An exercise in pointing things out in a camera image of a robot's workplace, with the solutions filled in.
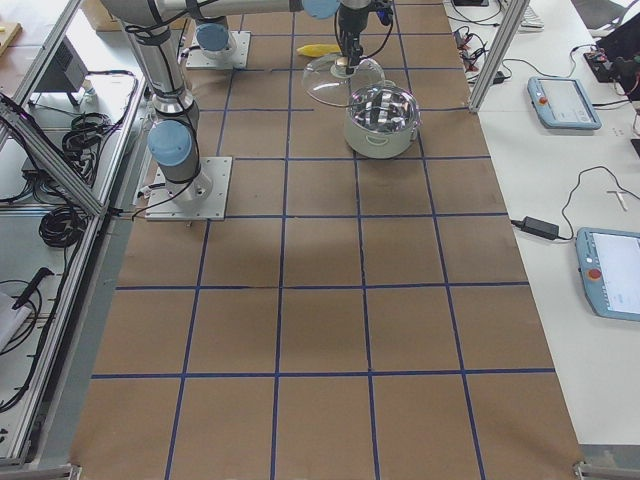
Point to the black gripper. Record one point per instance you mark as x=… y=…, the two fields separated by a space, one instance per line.
x=349 y=21

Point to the yellow corn cob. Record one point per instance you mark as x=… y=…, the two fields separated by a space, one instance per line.
x=317 y=50

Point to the clear glass pot lid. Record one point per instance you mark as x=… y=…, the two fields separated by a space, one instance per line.
x=331 y=81

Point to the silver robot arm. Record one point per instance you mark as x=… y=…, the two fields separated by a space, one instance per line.
x=173 y=140
x=214 y=38

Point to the white steel cooking pot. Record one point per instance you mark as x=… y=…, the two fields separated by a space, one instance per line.
x=381 y=120

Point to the far blue teach pendant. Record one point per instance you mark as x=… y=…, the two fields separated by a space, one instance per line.
x=562 y=104

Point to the blue teach pendant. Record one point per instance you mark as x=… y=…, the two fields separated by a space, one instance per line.
x=562 y=104
x=608 y=263

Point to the black power adapter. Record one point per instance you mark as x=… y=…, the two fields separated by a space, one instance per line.
x=539 y=228

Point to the grey control box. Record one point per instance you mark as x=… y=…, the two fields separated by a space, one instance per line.
x=65 y=73

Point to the near blue teach pendant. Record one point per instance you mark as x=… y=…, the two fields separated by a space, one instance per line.
x=608 y=263

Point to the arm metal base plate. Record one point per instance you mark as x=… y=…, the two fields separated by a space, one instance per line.
x=233 y=57
x=205 y=198

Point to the aluminium frame post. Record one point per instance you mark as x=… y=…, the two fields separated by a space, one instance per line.
x=499 y=46

